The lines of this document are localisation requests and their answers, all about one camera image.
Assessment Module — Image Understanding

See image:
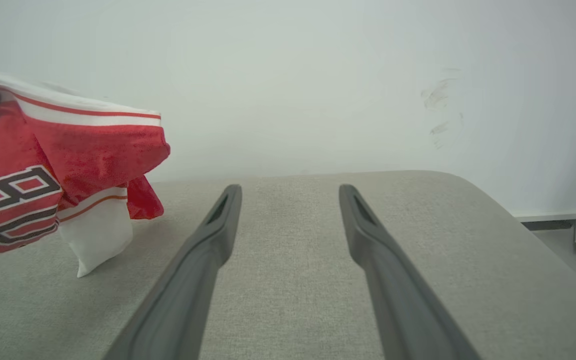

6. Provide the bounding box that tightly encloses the white baseboard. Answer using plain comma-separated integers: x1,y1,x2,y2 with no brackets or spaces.
510,209,576,224

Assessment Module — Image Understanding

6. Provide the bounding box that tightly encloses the red Bulls basketball jersey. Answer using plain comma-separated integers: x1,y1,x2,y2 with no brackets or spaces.
0,72,171,279

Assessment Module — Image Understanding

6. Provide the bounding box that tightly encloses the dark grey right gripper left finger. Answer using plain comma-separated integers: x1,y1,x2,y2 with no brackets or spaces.
103,184,243,360

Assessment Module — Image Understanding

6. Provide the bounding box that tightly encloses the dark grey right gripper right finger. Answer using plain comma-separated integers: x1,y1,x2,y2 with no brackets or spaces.
338,184,482,360

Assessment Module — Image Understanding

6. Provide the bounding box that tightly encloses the grey fabric cushion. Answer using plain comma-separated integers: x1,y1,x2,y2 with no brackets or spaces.
0,170,576,360

